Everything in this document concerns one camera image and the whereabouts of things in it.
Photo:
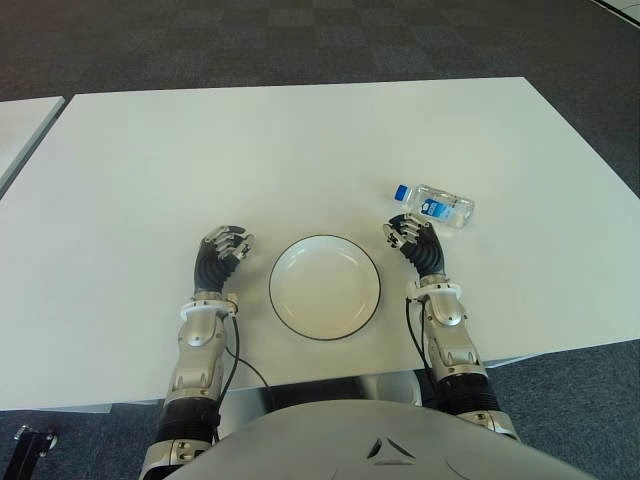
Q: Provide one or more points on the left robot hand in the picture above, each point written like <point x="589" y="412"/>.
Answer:
<point x="212" y="267"/>

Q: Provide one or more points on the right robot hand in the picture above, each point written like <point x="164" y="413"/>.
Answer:
<point x="425" y="252"/>

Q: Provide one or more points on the clear water bottle blue cap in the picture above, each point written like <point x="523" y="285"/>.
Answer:
<point x="440" y="206"/>

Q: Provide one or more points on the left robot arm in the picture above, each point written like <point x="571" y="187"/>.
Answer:
<point x="200" y="350"/>

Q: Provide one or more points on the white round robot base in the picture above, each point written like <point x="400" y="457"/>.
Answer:
<point x="395" y="386"/>

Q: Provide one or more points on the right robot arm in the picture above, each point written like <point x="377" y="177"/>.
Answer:
<point x="452" y="350"/>

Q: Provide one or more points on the white plate black rim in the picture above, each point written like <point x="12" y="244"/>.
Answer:
<point x="326" y="289"/>

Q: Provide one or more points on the grey robot torso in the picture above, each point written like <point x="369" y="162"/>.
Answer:
<point x="380" y="445"/>

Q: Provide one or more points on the white side table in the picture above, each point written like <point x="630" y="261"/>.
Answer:
<point x="20" y="135"/>

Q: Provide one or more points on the black wheeled stand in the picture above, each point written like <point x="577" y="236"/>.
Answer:
<point x="30" y="450"/>

